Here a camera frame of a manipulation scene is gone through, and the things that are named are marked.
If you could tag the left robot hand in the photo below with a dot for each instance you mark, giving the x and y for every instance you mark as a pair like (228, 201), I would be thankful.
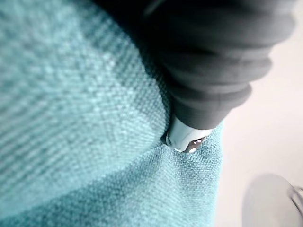
(206, 71)

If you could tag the teal woven cushion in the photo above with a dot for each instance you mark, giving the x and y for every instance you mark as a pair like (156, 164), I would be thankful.
(90, 132)

